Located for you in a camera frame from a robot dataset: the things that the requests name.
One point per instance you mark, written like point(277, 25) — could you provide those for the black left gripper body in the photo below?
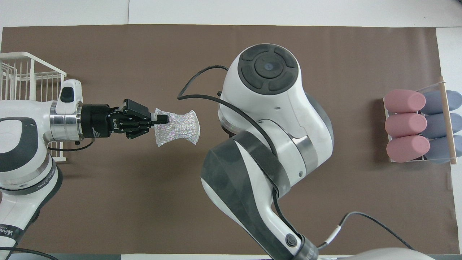
point(95, 121)

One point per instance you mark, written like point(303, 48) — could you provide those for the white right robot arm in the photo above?
point(252, 108)

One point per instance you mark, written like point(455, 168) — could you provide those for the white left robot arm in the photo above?
point(43, 108)

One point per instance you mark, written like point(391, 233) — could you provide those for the brown table mat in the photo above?
point(144, 209)

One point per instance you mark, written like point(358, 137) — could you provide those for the pink plastic cup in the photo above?
point(400, 101)
point(402, 125)
point(406, 148)

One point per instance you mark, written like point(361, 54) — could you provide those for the blue plastic cup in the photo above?
point(438, 150)
point(436, 125)
point(435, 102)

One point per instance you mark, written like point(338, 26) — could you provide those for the cup holder with wooden bar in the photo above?
point(447, 119)

